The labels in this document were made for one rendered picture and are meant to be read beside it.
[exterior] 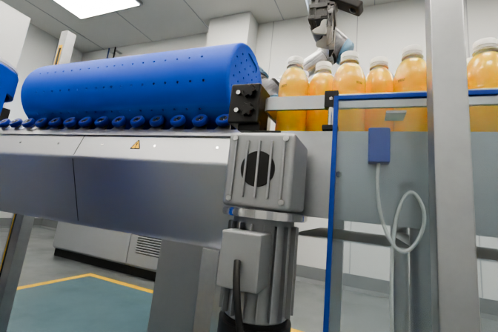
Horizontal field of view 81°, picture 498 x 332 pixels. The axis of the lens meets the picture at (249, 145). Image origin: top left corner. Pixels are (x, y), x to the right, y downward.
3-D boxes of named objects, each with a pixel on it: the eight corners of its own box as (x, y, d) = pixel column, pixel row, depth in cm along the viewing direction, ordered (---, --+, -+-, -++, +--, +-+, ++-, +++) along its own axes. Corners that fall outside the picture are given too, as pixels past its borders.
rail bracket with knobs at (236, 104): (241, 138, 70) (246, 98, 73) (270, 139, 68) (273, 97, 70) (223, 127, 61) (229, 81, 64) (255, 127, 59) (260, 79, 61)
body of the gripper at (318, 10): (311, 34, 97) (313, 2, 99) (338, 31, 94) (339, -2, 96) (307, 20, 90) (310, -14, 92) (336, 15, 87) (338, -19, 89)
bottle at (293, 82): (287, 144, 73) (292, 75, 77) (310, 141, 68) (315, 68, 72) (267, 137, 68) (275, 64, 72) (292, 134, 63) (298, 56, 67)
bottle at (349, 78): (323, 140, 66) (327, 64, 69) (349, 145, 68) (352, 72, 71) (343, 134, 59) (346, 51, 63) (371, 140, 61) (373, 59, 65)
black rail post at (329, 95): (322, 132, 58) (324, 94, 59) (339, 133, 57) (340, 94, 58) (321, 129, 56) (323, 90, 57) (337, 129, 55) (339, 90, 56)
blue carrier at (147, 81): (74, 144, 131) (94, 88, 140) (256, 148, 98) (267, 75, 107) (7, 116, 106) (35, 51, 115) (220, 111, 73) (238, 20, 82)
